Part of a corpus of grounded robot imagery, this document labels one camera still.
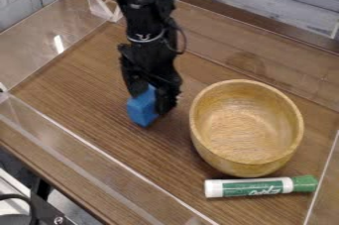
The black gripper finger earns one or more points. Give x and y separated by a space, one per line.
135 82
166 97

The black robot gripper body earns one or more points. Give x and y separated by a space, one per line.
151 54

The blue rectangular block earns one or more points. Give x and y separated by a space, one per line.
140 108

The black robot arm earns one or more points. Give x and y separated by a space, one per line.
150 17

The brown wooden bowl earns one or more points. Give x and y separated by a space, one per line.
246 127

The green white dry-erase marker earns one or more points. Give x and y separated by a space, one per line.
259 186

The clear acrylic tray wall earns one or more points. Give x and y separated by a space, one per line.
138 176

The black metal table frame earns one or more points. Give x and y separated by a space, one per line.
45 213

